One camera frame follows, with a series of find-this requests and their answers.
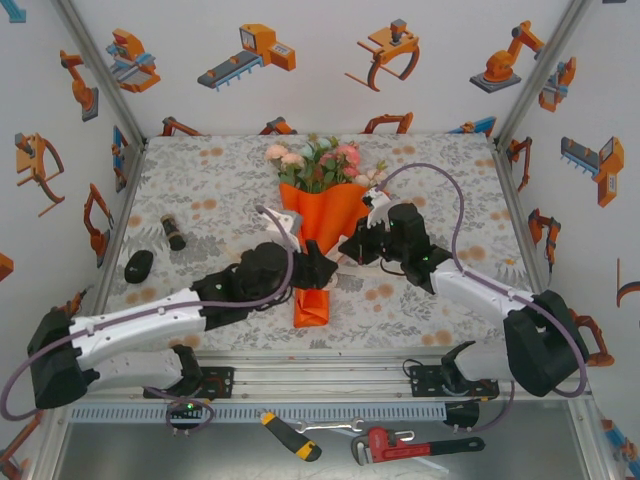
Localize aluminium side rail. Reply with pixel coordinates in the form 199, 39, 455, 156
490, 133, 569, 360
74, 137, 149, 364

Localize floral grey table mat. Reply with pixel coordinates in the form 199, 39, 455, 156
94, 132, 557, 352

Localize orange wrapping paper sheet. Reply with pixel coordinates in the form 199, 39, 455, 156
278, 182, 389, 330

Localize white fake bud stem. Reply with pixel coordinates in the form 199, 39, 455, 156
357, 159, 389, 189

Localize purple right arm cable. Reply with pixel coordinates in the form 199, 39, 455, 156
377, 162, 590, 434

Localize small circuit board green light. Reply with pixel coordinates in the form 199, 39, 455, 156
166, 398, 211, 426

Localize black brown cylinder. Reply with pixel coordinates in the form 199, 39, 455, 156
159, 213, 187, 252

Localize red pipe wrench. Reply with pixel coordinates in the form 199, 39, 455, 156
350, 426, 485, 467

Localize aluminium frame post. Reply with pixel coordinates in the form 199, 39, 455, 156
49, 0, 147, 146
492, 0, 596, 144

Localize aluminium front frame rails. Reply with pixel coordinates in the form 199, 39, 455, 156
47, 349, 596, 404

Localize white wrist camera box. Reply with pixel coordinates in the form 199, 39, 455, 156
360, 185, 395, 230
260, 203, 305, 251

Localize black cable clamp block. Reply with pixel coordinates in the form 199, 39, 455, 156
443, 401, 481, 432

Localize silver open-end wrench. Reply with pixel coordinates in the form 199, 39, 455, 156
294, 417, 365, 434

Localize peach fake rose stem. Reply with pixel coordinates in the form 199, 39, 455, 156
264, 142, 307, 185

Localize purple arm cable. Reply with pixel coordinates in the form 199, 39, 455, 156
0, 203, 296, 437
377, 162, 590, 434

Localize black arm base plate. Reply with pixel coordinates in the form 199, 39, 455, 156
409, 364, 500, 400
143, 365, 236, 400

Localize grey slotted cable duct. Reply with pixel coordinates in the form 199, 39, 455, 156
68, 402, 447, 424

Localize black computer mouse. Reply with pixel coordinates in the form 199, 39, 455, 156
123, 249, 155, 285

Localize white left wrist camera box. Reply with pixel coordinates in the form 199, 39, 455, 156
260, 203, 305, 251

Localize pink fake rose stem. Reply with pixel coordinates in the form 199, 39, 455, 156
319, 142, 363, 187

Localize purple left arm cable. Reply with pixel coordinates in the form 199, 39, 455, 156
0, 203, 296, 437

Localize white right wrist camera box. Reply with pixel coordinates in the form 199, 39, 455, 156
360, 185, 395, 230

